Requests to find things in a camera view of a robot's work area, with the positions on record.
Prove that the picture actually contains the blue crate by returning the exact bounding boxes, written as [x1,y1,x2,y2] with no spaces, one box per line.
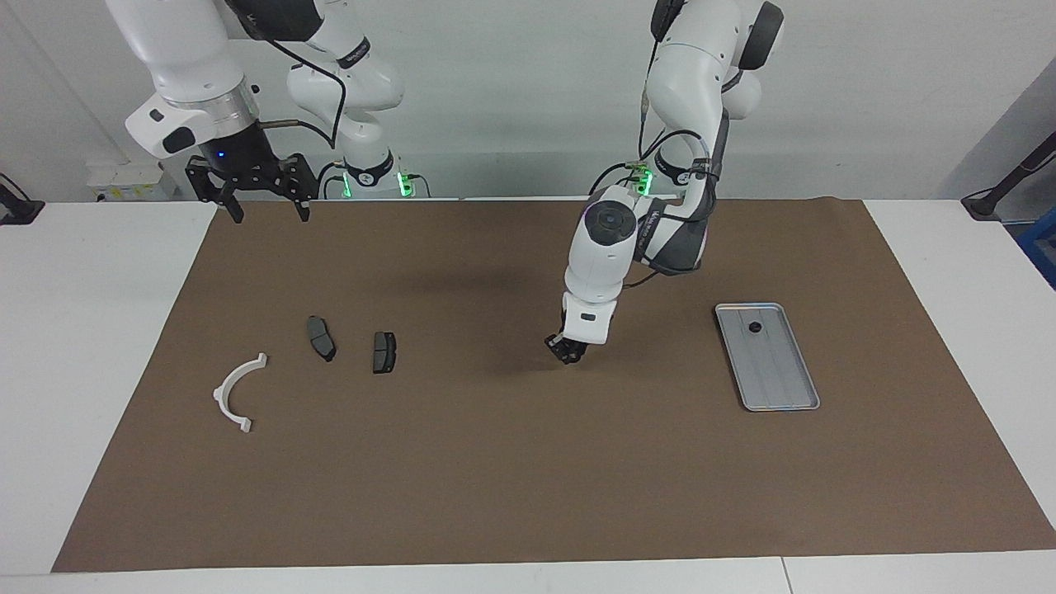
[1016,206,1056,290]

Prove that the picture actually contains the black table clamp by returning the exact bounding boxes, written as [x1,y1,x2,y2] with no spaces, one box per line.
[0,173,44,225]

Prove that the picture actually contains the dark rounded brake pad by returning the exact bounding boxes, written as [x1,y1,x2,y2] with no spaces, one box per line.
[306,316,337,363]

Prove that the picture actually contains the black left base cable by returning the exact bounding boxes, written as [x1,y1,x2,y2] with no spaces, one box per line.
[588,161,653,196]

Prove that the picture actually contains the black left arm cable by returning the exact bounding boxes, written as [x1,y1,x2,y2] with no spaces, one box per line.
[623,0,731,290]

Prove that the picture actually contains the white power strip yellow labels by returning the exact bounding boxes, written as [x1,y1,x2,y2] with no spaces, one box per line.
[95,183,187,202]

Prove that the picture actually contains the black angled stand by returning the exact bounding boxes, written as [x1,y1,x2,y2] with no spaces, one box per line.
[961,132,1056,222]

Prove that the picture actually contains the brown table mat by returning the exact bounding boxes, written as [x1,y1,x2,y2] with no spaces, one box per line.
[51,198,1056,573]

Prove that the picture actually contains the silver metal tray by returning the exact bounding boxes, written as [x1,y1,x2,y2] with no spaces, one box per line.
[714,303,821,412]

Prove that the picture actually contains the white curved plastic bracket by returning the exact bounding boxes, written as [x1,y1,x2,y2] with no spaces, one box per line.
[213,353,268,434]

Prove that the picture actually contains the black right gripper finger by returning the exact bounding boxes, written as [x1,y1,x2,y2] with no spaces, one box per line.
[283,153,318,223]
[185,155,245,224]

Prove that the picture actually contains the white box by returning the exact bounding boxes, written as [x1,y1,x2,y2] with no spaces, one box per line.
[87,161,166,187]

